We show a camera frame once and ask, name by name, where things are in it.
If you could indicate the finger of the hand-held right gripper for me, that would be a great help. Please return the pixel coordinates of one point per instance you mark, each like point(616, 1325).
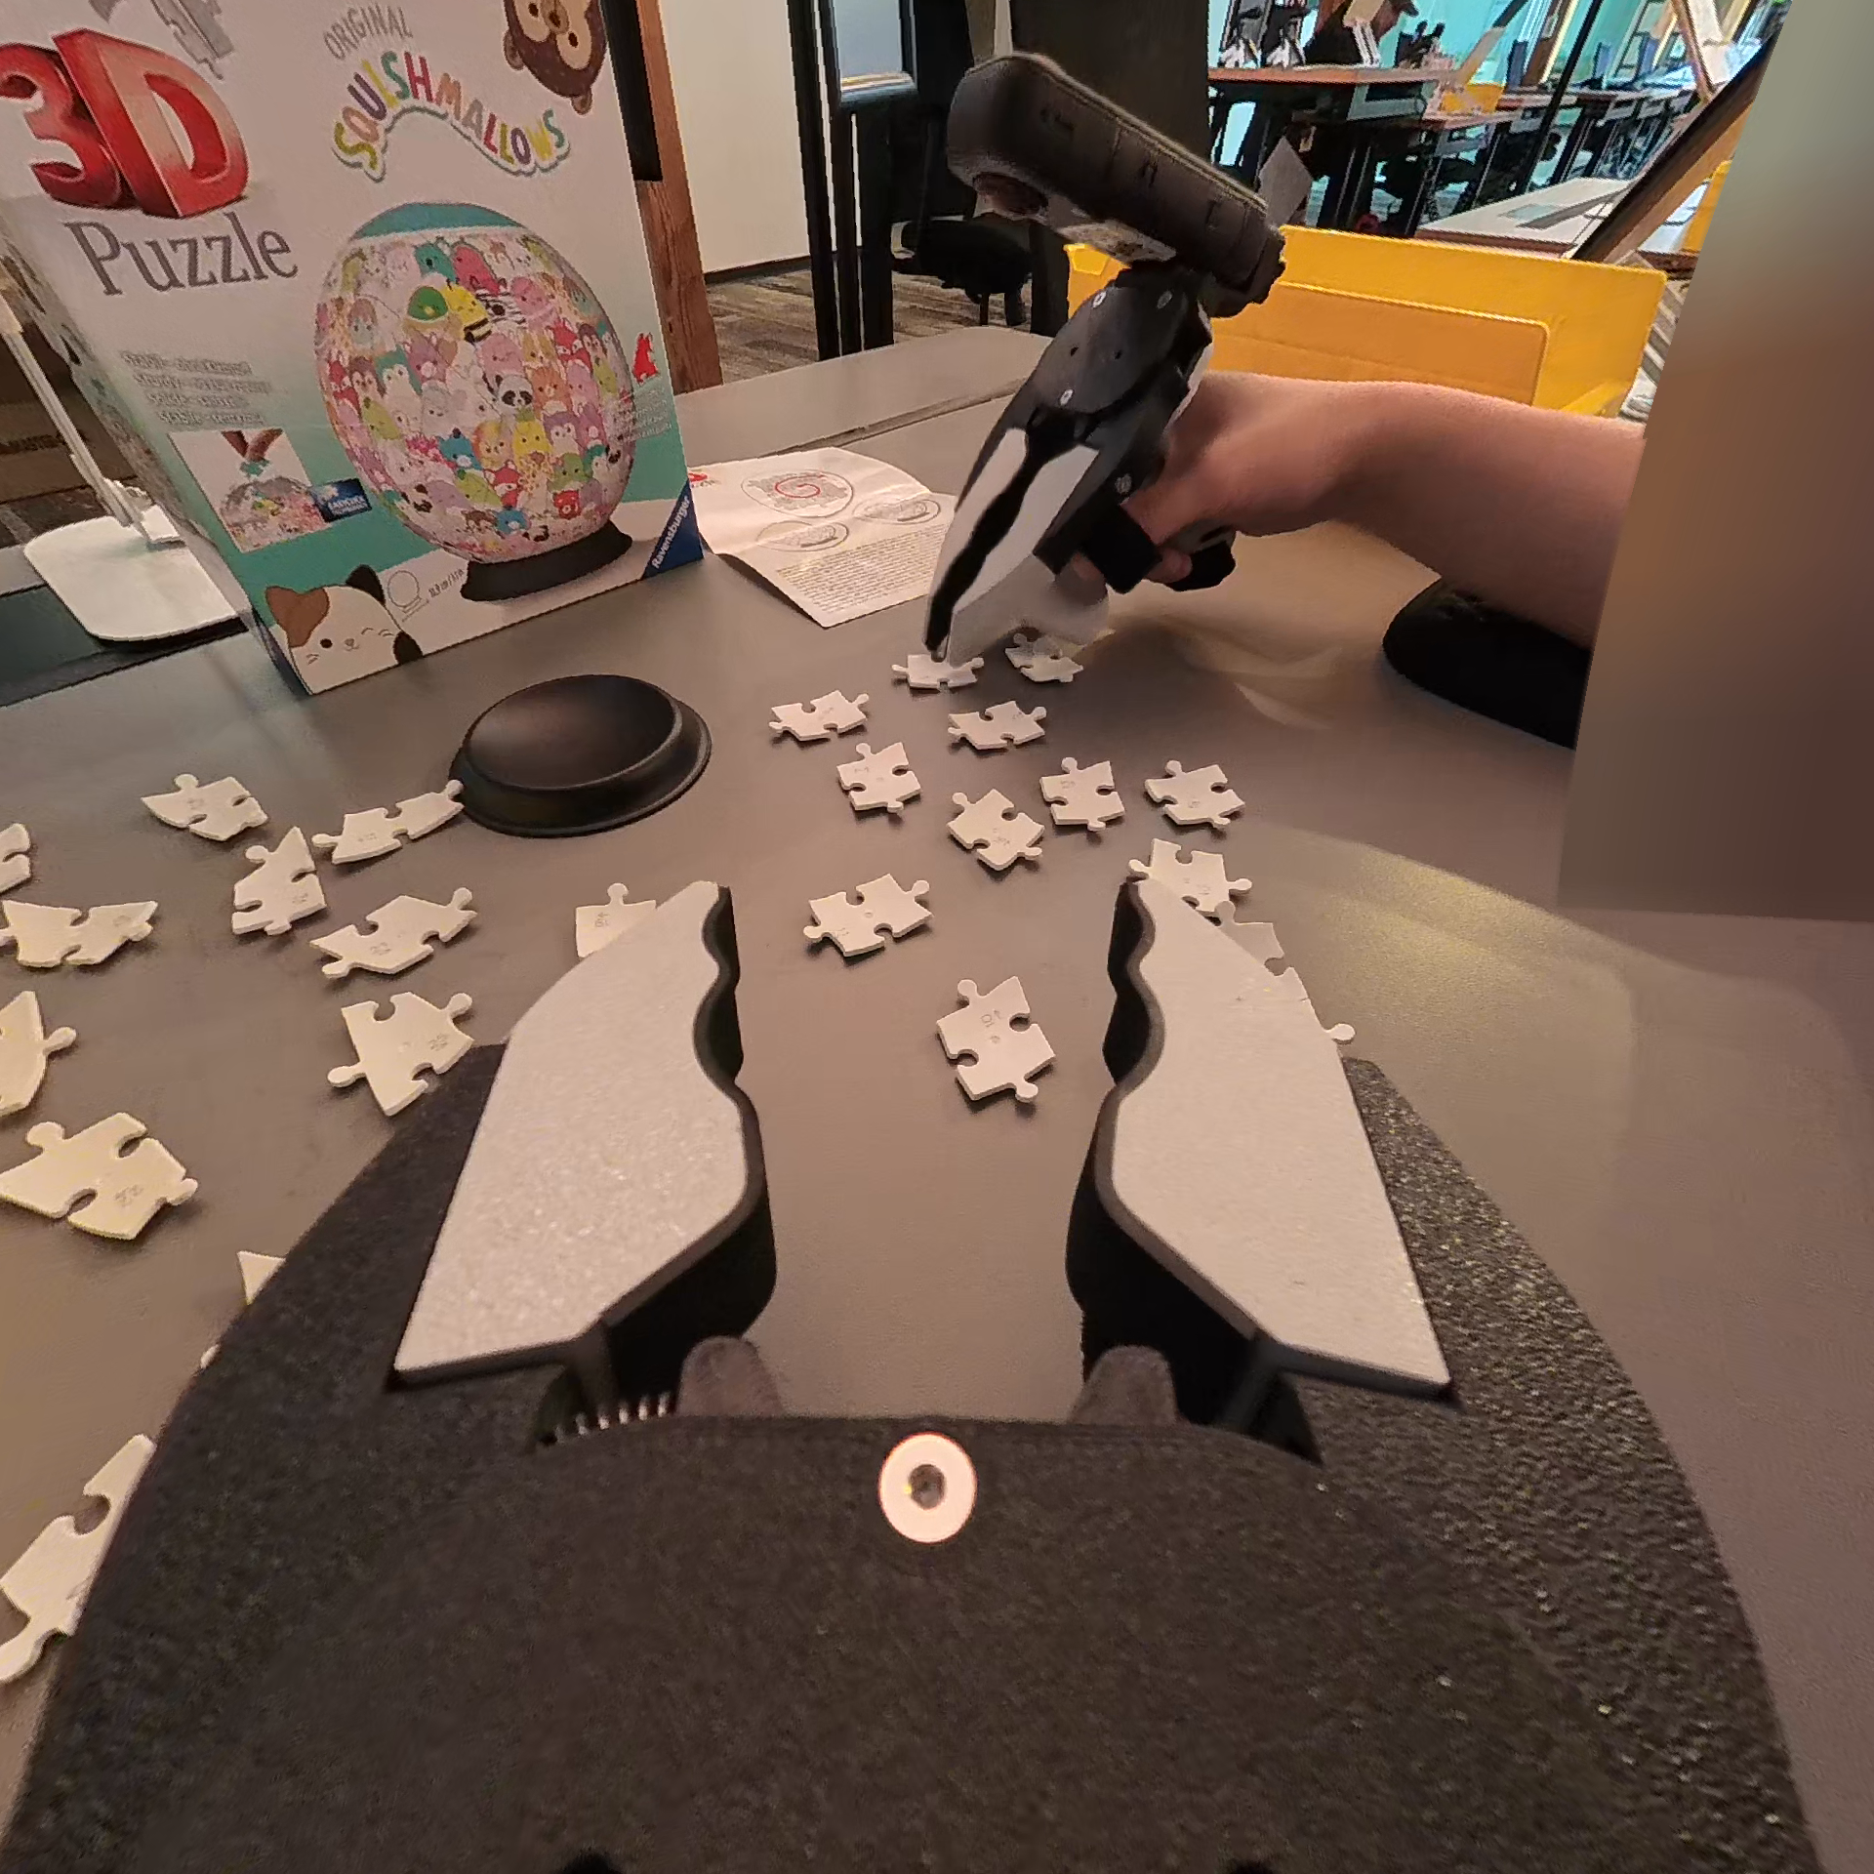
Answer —
point(986, 511)
point(1064, 511)

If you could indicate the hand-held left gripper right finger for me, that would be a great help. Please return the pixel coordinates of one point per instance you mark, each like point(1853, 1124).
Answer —
point(1260, 1186)

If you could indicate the scatter of white puzzle pieces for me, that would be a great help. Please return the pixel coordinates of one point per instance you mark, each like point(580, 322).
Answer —
point(864, 916)

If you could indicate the black round puzzle stand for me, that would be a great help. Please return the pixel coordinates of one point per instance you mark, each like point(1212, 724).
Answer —
point(580, 753)

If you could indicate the wooden post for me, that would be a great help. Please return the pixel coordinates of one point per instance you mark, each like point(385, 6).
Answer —
point(674, 193)

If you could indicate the background work tables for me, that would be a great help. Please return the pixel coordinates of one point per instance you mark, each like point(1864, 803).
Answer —
point(1465, 117)

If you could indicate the white display stand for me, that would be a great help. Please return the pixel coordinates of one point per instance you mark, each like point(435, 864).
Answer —
point(134, 579)

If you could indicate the black padded rest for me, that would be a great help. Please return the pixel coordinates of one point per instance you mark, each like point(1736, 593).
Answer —
point(1493, 673)

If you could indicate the yellow plastic bin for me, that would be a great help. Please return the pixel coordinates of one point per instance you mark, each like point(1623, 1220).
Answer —
point(1434, 323)

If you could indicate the printed instruction leaflet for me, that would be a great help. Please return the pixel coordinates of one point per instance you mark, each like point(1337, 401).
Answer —
point(822, 511)

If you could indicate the colourful puzzle ball box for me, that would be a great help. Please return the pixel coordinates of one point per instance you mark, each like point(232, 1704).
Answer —
point(368, 294)

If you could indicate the person's right forearm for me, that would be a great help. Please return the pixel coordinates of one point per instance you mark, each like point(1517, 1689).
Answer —
point(1493, 483)

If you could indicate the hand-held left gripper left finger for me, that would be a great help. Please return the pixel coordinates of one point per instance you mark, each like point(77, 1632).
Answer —
point(587, 1171)

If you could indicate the person's right hand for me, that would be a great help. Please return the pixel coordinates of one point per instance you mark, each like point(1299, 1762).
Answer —
point(1272, 455)

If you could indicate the black office chair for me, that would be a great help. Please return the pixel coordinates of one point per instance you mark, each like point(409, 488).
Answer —
point(966, 265)

